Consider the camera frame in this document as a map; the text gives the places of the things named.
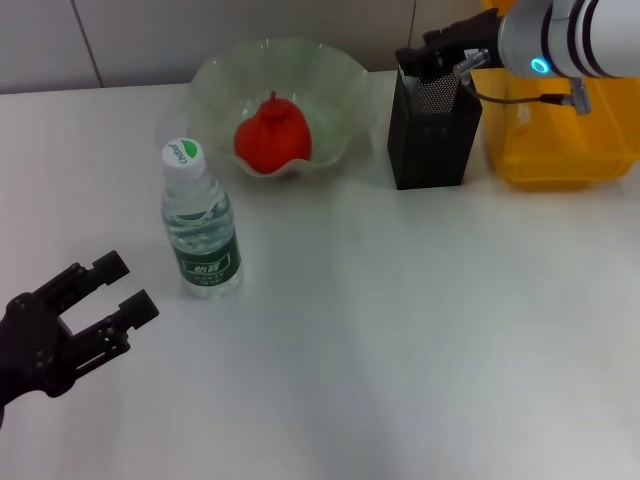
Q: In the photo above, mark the white paper ball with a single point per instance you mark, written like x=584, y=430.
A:
x=524, y=116

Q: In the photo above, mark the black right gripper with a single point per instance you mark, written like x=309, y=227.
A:
x=477, y=45

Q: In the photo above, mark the clear green-label water bottle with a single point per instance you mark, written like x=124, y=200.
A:
x=207, y=265

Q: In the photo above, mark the black mesh pen holder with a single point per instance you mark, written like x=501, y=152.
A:
x=430, y=145

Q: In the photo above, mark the pale green wavy fruit bowl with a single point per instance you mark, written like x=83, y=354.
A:
x=320, y=90

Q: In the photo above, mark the red pear-shaped fruit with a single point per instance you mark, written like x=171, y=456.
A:
x=272, y=140

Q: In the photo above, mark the yellow plastic storage bin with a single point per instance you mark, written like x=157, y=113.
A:
x=550, y=140

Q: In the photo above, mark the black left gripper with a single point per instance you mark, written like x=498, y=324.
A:
x=35, y=345

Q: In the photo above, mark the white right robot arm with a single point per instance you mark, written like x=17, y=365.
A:
x=575, y=35

